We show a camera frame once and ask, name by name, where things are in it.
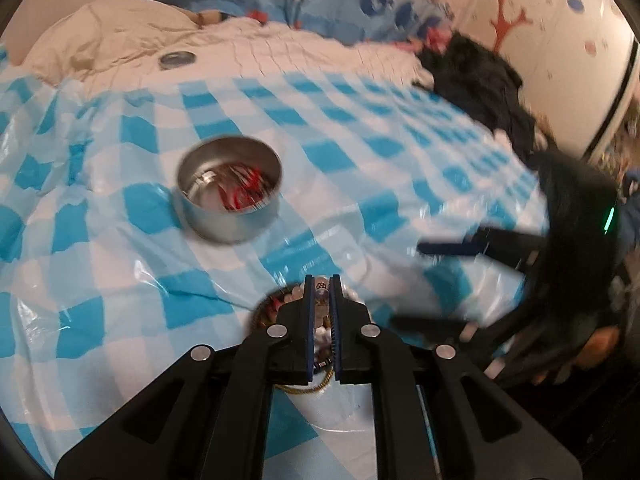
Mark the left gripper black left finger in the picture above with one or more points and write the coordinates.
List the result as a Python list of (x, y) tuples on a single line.
[(206, 416)]

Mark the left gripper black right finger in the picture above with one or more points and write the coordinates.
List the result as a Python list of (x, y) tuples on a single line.
[(436, 415)]

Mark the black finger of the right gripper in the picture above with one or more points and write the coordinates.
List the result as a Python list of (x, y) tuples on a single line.
[(517, 250), (502, 350)]

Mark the round silver tin can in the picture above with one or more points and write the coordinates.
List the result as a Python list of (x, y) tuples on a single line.
[(228, 188)]

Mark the blue checkered plastic sheet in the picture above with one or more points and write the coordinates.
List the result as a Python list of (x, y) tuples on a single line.
[(137, 224)]

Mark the black clothing pile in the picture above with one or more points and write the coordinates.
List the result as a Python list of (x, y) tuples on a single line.
[(487, 88)]

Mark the silver tin lid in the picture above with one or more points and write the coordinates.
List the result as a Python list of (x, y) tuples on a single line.
[(176, 59)]

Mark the cream striped duvet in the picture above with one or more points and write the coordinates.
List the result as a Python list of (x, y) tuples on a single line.
[(116, 44)]

